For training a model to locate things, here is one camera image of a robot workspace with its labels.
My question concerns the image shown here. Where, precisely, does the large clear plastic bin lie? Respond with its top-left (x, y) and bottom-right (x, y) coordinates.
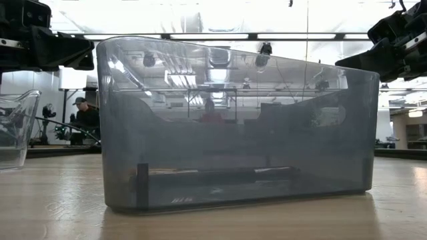
top-left (0, 89), bottom-right (42, 171)

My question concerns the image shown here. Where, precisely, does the smoked grey plastic bin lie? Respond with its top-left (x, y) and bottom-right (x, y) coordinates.
top-left (95, 35), bottom-right (381, 214)

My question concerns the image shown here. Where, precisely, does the person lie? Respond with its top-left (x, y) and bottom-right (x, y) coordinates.
top-left (71, 96), bottom-right (101, 146)
top-left (199, 97), bottom-right (224, 124)

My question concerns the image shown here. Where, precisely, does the black ceiling fixture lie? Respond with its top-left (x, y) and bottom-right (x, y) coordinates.
top-left (314, 79), bottom-right (330, 92)
top-left (254, 42), bottom-right (273, 69)
top-left (142, 52), bottom-right (157, 68)

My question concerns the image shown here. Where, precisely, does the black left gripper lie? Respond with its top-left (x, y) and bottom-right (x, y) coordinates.
top-left (0, 0), bottom-right (95, 75)

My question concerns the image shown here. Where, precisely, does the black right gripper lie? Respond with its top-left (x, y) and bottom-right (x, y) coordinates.
top-left (334, 0), bottom-right (427, 83)

